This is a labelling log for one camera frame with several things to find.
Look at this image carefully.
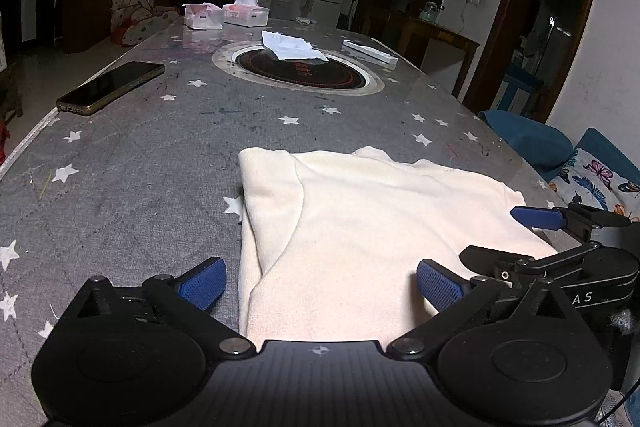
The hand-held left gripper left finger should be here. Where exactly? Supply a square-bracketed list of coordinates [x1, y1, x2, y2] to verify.
[59, 256, 257, 355]

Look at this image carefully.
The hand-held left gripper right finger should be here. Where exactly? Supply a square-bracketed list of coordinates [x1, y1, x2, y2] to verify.
[386, 258, 583, 362]

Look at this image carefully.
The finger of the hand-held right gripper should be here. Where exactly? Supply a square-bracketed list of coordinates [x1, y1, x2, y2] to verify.
[510, 203, 632, 243]
[459, 242, 601, 294]

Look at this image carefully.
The cream white garment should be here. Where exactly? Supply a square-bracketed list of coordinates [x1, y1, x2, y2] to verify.
[237, 146, 558, 348]

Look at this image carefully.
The butterfly print pillow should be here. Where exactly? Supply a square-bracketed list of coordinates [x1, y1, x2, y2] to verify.
[547, 147, 640, 223]

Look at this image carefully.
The blue cushion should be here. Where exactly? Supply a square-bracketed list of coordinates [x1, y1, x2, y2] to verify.
[477, 109, 575, 168]

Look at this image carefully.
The blue sofa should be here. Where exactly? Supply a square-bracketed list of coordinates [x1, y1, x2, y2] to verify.
[575, 127, 640, 188]

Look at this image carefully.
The grey star-print tablecloth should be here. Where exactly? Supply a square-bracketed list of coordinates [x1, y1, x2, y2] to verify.
[0, 19, 566, 358]

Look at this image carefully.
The wooden side table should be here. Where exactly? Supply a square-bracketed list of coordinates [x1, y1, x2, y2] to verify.
[387, 11, 481, 98]

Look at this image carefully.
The dark smartphone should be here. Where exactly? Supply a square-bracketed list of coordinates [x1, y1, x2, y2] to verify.
[56, 61, 166, 116]

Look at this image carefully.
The round built-in cooktop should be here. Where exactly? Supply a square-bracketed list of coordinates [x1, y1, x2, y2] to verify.
[212, 41, 385, 98]

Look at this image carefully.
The long white remote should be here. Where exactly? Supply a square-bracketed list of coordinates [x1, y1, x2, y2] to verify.
[342, 39, 398, 68]

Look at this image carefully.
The crumpled white tissue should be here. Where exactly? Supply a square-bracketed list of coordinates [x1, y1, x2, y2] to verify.
[261, 30, 329, 62]

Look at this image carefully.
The patterned kids sofa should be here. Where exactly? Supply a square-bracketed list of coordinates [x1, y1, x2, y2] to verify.
[110, 0, 181, 46]

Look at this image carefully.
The white tissue box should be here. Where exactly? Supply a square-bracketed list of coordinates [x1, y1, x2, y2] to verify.
[182, 2, 224, 30]
[222, 0, 271, 28]

